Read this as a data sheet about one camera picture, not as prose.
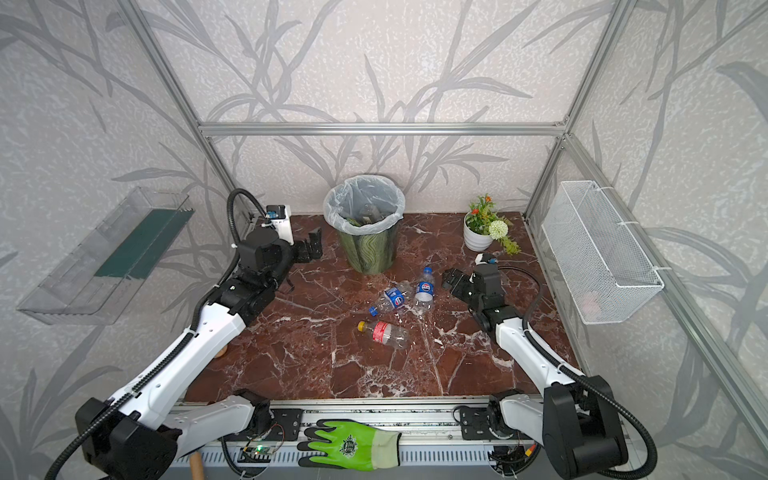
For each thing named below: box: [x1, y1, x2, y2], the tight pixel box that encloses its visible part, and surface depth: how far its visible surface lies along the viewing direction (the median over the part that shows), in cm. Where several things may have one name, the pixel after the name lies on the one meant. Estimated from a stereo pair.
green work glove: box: [296, 419, 402, 471], surface depth 71 cm
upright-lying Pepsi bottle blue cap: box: [414, 266, 435, 314], surface depth 96 cm
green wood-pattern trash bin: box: [339, 223, 399, 276], surface depth 95 cm
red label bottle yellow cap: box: [357, 321, 409, 350], surface depth 88 cm
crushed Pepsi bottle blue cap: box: [368, 281, 415, 317], surface depth 96 cm
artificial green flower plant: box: [466, 193, 522, 256], surface depth 101 cm
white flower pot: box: [463, 211, 494, 253], surface depth 107 cm
